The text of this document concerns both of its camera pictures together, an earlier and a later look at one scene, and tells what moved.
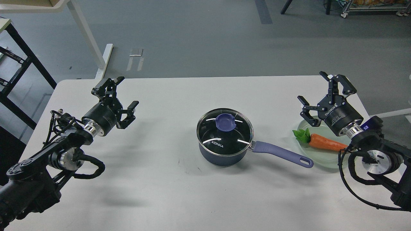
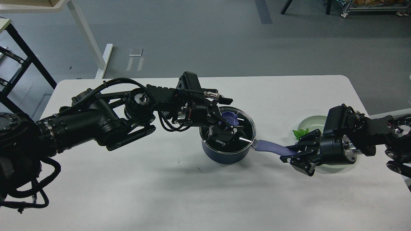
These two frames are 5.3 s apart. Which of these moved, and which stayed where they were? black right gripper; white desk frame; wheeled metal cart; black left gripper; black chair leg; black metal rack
Moved: black left gripper; black right gripper
Stayed: black chair leg; white desk frame; wheeled metal cart; black metal rack
